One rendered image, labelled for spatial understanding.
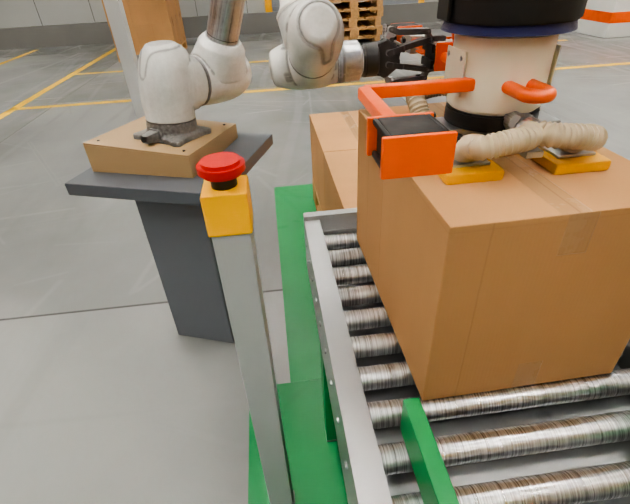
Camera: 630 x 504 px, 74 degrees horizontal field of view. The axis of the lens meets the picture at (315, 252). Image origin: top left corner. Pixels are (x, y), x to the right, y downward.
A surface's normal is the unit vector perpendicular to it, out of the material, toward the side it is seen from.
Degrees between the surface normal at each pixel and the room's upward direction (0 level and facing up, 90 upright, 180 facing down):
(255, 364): 90
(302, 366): 0
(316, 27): 71
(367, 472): 0
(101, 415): 0
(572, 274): 90
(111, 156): 90
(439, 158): 90
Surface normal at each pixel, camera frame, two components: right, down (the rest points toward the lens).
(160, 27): 0.11, 0.56
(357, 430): -0.04, -0.82
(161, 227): -0.23, 0.56
